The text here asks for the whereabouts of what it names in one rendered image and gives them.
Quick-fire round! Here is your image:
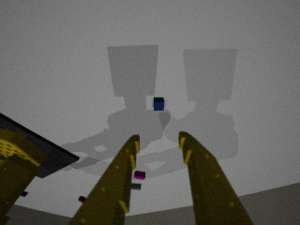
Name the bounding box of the small blue block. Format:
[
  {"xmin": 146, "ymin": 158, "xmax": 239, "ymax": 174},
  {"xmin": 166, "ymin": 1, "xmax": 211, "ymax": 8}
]
[{"xmin": 154, "ymin": 97, "xmax": 164, "ymax": 111}]

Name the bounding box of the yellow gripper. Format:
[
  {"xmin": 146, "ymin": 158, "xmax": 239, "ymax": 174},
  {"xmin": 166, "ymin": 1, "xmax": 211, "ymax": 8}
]
[{"xmin": 68, "ymin": 131, "xmax": 254, "ymax": 225}]

